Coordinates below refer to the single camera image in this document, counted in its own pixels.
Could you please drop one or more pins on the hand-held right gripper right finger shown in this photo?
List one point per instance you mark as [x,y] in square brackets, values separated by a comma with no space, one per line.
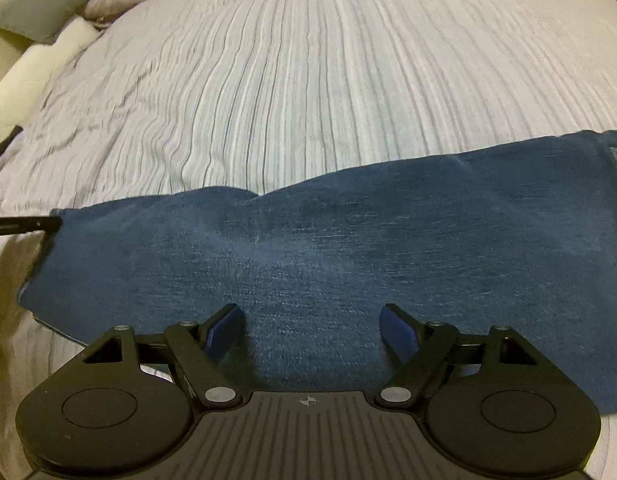
[399,333]

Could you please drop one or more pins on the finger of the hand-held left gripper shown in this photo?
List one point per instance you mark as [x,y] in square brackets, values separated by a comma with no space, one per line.
[23,225]

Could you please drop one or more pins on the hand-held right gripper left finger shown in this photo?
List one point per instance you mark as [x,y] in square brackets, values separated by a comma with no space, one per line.
[223,331]

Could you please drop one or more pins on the blue denim jeans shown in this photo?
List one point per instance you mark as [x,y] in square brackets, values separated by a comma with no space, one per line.
[338,240]

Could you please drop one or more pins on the white fluffy pillow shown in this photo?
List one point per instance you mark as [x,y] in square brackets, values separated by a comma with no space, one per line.
[28,75]

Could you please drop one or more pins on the beige headboard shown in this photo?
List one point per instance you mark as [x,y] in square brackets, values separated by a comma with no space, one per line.
[3,55]

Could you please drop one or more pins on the grey pillow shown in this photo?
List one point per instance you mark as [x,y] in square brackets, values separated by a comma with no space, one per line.
[38,7]

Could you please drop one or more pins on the grey striped bed cover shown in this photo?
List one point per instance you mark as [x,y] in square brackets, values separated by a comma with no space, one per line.
[313,70]

